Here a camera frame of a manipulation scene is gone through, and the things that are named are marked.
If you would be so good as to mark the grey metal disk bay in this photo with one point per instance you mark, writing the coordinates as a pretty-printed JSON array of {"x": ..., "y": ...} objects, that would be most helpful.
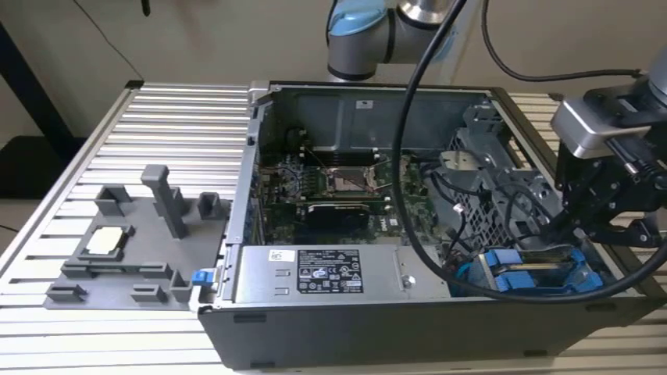
[{"x": 469, "y": 164}]

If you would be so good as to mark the silver CPU chip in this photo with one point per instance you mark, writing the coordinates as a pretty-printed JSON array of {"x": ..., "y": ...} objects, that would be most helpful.
[{"x": 106, "y": 239}]

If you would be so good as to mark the grey parts rack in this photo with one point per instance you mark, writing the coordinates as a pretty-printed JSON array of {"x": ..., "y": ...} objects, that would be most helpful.
[{"x": 146, "y": 254}]

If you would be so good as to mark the black desk frame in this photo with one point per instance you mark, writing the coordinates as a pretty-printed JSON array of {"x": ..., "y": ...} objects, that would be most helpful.
[{"x": 37, "y": 117}]

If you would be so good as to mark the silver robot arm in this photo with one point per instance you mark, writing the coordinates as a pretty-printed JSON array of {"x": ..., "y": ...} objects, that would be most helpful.
[{"x": 360, "y": 51}]

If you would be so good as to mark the RAM sticks in slots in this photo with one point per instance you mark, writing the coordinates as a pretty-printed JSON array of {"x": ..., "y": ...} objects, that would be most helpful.
[{"x": 340, "y": 156}]

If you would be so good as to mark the blue case latch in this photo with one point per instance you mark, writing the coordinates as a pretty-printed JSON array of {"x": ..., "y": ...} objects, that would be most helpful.
[{"x": 202, "y": 278}]

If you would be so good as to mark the blue disk carrier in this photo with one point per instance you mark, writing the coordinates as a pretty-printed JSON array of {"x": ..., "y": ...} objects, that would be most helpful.
[{"x": 542, "y": 273}]

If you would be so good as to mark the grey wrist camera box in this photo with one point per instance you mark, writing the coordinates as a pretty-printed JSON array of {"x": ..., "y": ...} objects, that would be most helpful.
[{"x": 584, "y": 129}]

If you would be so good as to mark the black PC case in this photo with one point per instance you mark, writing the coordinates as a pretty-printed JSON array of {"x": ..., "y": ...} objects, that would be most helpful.
[{"x": 365, "y": 336}]

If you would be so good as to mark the CPU socket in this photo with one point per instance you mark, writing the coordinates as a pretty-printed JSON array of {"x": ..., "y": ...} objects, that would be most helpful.
[{"x": 346, "y": 181}]

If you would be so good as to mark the black graphics card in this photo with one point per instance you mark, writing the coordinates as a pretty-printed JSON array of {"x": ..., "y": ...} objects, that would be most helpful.
[{"x": 337, "y": 218}]

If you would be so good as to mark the green motherboard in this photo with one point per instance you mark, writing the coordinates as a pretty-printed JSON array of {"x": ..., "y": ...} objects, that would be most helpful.
[{"x": 417, "y": 218}]

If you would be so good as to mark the silver power supply unit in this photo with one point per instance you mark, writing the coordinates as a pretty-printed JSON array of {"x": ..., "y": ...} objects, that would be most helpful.
[{"x": 256, "y": 277}]

